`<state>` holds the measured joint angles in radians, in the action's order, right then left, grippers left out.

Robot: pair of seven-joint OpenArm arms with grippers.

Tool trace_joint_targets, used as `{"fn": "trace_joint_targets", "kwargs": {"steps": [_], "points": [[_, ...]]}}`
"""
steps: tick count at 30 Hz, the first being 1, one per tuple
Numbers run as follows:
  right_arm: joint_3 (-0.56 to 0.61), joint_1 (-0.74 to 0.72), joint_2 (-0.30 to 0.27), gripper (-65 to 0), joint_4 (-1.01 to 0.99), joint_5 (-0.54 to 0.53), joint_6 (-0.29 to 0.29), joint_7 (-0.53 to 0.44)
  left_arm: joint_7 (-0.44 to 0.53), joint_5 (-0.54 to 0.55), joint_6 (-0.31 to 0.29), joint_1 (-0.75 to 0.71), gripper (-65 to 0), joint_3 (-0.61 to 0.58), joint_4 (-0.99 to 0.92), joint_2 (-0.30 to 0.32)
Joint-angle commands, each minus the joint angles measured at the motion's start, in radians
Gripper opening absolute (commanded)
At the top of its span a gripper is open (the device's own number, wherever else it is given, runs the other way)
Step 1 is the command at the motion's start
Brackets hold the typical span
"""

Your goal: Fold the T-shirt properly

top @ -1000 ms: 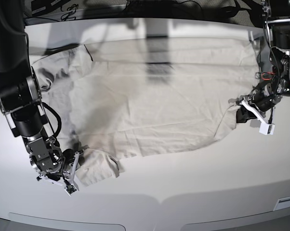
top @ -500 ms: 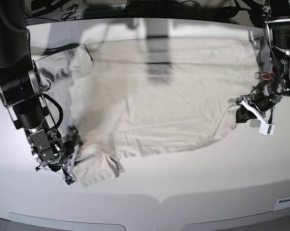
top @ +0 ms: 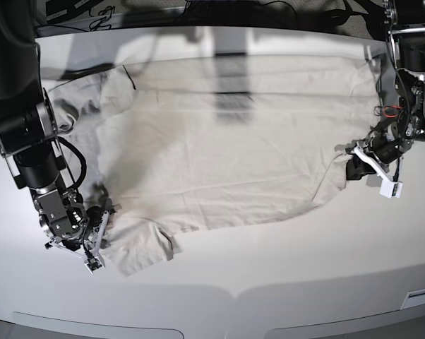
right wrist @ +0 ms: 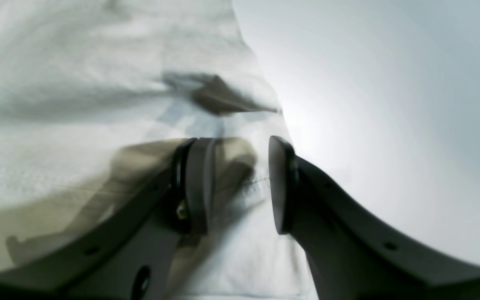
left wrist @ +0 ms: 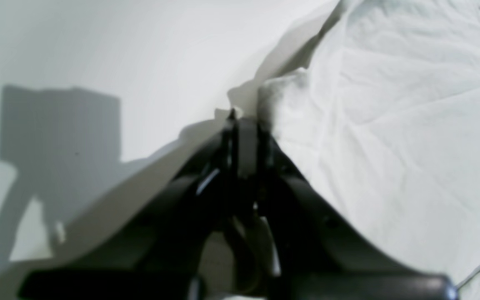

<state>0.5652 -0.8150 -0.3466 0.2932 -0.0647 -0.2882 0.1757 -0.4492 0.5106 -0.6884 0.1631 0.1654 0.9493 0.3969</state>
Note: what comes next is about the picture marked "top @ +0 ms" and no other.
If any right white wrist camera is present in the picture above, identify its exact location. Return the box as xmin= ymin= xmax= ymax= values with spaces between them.
xmin=42 ymin=210 xmax=113 ymax=276

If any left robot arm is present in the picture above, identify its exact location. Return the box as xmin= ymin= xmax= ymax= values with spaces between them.
xmin=357 ymin=1 xmax=425 ymax=170

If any light grey T-shirt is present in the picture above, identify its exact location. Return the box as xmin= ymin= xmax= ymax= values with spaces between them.
xmin=49 ymin=55 xmax=381 ymax=275

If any black cable bundle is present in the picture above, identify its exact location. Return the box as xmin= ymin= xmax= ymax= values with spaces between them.
xmin=80 ymin=0 xmax=128 ymax=31

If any white label sticker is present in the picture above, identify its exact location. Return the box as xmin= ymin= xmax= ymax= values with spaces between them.
xmin=400 ymin=289 xmax=425 ymax=309

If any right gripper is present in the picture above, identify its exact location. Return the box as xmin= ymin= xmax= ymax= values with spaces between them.
xmin=62 ymin=190 xmax=124 ymax=254

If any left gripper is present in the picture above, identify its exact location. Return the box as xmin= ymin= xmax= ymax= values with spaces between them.
xmin=346 ymin=129 xmax=414 ymax=181

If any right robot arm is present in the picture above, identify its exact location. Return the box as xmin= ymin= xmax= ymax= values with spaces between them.
xmin=0 ymin=1 xmax=102 ymax=256

